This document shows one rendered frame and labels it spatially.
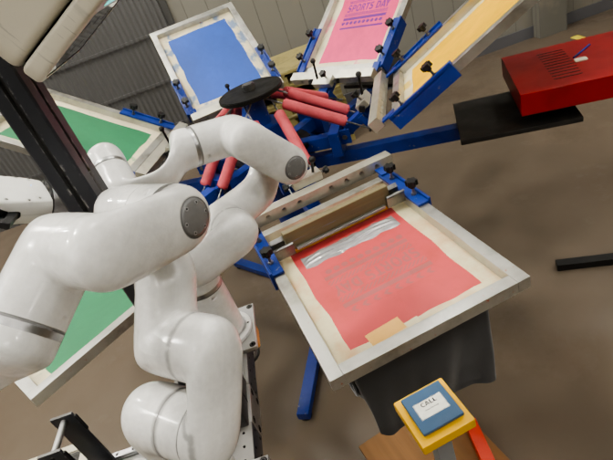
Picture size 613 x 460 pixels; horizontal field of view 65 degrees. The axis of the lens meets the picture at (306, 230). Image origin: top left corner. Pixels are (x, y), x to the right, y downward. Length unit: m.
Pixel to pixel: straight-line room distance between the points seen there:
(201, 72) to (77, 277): 2.78
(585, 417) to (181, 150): 1.87
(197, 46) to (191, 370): 2.93
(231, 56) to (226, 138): 2.32
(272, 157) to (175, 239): 0.46
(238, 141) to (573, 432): 1.77
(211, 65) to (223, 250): 2.37
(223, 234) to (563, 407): 1.71
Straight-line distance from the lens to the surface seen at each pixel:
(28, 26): 0.63
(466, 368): 1.65
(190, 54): 3.38
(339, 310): 1.43
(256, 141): 0.97
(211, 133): 1.01
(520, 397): 2.35
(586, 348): 2.52
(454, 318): 1.30
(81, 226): 0.53
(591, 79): 2.12
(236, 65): 3.23
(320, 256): 1.65
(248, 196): 1.08
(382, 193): 1.72
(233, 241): 1.00
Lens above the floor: 1.92
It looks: 32 degrees down
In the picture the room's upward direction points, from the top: 21 degrees counter-clockwise
